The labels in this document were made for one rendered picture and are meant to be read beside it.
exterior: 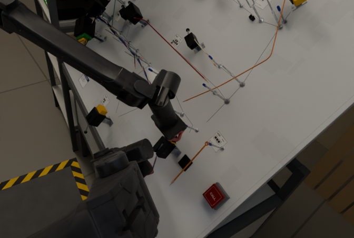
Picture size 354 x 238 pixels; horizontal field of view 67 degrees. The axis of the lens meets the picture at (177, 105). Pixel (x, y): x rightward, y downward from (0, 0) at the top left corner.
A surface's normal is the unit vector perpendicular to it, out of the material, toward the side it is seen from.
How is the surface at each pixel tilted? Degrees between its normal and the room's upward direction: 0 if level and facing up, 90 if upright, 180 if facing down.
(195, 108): 50
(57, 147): 0
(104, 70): 27
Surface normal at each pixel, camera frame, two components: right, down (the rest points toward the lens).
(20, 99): 0.16, -0.72
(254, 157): -0.54, -0.28
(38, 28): 0.41, -0.30
